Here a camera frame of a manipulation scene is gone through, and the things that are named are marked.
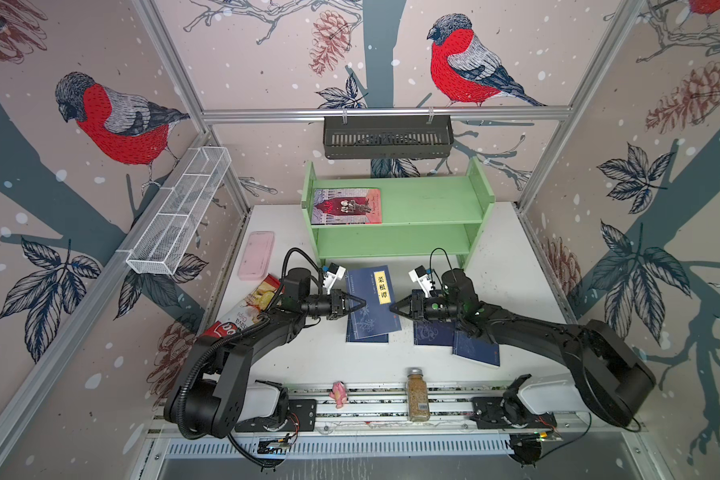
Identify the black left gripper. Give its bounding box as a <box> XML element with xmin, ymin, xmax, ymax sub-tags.
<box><xmin>300</xmin><ymin>290</ymin><xmax>365</xmax><ymax>319</ymax></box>

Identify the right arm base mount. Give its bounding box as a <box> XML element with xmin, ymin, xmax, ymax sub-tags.
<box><xmin>468</xmin><ymin>374</ymin><xmax>557</xmax><ymax>430</ymax></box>

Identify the pink Hamlet book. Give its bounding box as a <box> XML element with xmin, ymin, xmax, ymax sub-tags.
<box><xmin>310</xmin><ymin>188</ymin><xmax>382</xmax><ymax>225</ymax></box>

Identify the pink small toy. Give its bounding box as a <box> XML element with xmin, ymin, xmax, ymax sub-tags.
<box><xmin>329</xmin><ymin>381</ymin><xmax>348</xmax><ymax>409</ymax></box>

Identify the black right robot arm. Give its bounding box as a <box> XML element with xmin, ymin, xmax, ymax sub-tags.
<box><xmin>390</xmin><ymin>267</ymin><xmax>657</xmax><ymax>428</ymax></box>

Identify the white wire mesh basket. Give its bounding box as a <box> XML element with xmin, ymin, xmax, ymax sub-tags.
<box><xmin>126</xmin><ymin>146</ymin><xmax>231</xmax><ymax>275</ymax></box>

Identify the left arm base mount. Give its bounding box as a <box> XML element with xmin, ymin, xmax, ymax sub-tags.
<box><xmin>234</xmin><ymin>381</ymin><xmax>317</xmax><ymax>433</ymax></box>

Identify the rightmost blue book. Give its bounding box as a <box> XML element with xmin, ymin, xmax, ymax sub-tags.
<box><xmin>452</xmin><ymin>331</ymin><xmax>500</xmax><ymax>367</ymax></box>

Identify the leftmost blue book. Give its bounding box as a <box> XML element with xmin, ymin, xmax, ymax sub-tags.
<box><xmin>345</xmin><ymin>317</ymin><xmax>390</xmax><ymax>344</ymax></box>

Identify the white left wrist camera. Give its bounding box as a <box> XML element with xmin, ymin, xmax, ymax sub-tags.
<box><xmin>322</xmin><ymin>263</ymin><xmax>346</xmax><ymax>292</ymax></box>

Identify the pink case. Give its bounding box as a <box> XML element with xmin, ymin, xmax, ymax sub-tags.
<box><xmin>237</xmin><ymin>231</ymin><xmax>275</xmax><ymax>281</ymax></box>

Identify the black hanging basket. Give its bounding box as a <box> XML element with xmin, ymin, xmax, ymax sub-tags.
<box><xmin>323</xmin><ymin>115</ymin><xmax>454</xmax><ymax>160</ymax></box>

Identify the blue book yellow label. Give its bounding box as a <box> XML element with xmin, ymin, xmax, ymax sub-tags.
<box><xmin>346</xmin><ymin>265</ymin><xmax>401</xmax><ymax>343</ymax></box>

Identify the spice jar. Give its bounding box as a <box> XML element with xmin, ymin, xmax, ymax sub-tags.
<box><xmin>406</xmin><ymin>368</ymin><xmax>430</xmax><ymax>422</ymax></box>

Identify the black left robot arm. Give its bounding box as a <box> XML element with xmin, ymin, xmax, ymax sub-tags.
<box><xmin>164</xmin><ymin>247</ymin><xmax>366</xmax><ymax>440</ymax></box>

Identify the red snack bag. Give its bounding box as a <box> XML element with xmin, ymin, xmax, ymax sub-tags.
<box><xmin>202</xmin><ymin>275</ymin><xmax>280</xmax><ymax>338</ymax></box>

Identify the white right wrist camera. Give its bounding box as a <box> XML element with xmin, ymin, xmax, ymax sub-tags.
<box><xmin>409</xmin><ymin>266</ymin><xmax>434</xmax><ymax>298</ymax></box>

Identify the green wooden shelf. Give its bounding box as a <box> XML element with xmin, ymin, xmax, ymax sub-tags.
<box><xmin>301</xmin><ymin>158</ymin><xmax>496</xmax><ymax>267</ymax></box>

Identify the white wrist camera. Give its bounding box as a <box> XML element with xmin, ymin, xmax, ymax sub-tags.
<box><xmin>409</xmin><ymin>266</ymin><xmax>434</xmax><ymax>298</ymax></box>
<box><xmin>322</xmin><ymin>263</ymin><xmax>346</xmax><ymax>292</ymax></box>

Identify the aluminium rail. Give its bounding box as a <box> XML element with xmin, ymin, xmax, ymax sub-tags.
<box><xmin>149</xmin><ymin>381</ymin><xmax>637</xmax><ymax>438</ymax></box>

